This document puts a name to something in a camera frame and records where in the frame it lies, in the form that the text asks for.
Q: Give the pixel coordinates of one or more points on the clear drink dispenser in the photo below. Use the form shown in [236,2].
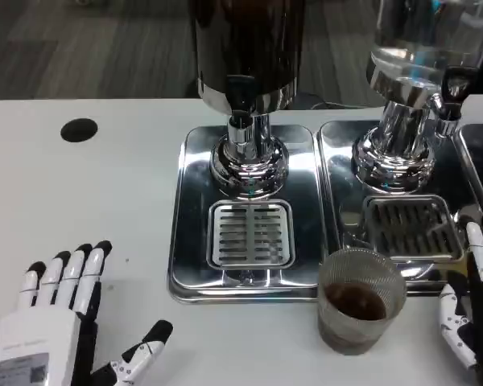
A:
[398,112]

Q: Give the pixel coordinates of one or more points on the steel dispenser tray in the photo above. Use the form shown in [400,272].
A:
[306,209]
[346,169]
[479,161]

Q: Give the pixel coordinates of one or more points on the dark drink dispenser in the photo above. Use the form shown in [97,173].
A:
[245,40]

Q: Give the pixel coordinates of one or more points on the clear ribbed glass cup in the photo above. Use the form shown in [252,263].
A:
[358,305]

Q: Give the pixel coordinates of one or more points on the chrome tap with black lever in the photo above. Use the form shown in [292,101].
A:
[239,128]
[451,104]

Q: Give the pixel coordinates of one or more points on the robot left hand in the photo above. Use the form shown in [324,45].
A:
[56,289]

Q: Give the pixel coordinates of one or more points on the steel drip grid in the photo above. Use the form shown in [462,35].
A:
[410,225]
[249,233]

